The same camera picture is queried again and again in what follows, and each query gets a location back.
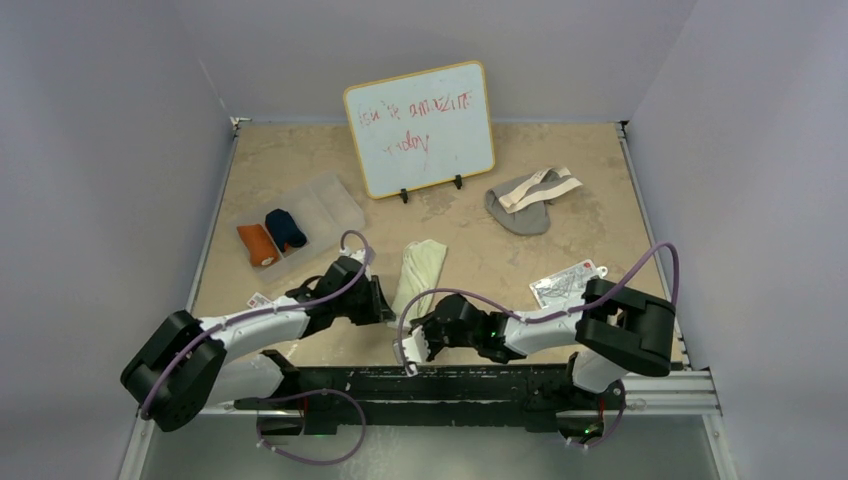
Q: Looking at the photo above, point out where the pale yellow underwear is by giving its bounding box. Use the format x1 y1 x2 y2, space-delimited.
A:
388 239 448 328

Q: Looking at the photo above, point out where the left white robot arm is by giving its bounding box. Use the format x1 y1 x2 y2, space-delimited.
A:
120 256 396 432

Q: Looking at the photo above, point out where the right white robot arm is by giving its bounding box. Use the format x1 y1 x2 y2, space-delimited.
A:
393 278 676 407

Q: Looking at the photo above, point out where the navy rolled underwear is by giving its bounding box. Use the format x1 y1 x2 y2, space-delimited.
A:
265 209 308 253

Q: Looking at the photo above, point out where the orange rolled underwear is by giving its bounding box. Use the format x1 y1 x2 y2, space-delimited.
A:
236 224 280 268

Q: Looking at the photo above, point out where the grey underwear with beige band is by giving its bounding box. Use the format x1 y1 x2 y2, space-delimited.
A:
483 167 583 236

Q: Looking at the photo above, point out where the clear plastic divided tray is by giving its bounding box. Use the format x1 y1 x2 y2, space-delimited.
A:
229 172 365 283

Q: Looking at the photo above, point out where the small red white tag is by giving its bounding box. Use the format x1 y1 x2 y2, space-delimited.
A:
247 292 274 309

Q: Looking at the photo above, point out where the clear plastic packaging bag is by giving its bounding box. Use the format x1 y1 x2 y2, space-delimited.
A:
529 259 608 308

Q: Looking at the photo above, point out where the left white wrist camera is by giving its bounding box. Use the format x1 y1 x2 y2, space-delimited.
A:
339 247 376 265

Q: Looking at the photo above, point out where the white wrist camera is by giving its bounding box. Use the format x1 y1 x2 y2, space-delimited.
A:
393 327 430 377
339 247 376 265

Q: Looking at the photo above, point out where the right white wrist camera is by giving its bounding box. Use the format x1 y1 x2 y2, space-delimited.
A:
393 327 430 377

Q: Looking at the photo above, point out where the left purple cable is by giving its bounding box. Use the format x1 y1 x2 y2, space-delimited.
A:
139 230 376 466

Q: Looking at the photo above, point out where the purple cable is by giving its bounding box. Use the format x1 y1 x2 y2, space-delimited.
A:
139 230 376 466
395 241 681 452

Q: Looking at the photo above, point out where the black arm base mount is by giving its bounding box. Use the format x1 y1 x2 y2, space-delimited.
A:
234 350 625 441

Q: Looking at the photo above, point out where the whiteboard with yellow frame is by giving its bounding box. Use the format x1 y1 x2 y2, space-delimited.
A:
343 61 495 199

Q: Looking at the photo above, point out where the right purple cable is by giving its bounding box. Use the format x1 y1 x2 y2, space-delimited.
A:
395 241 681 452

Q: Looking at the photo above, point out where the aluminium frame rail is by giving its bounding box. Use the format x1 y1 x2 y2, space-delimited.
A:
120 365 737 479

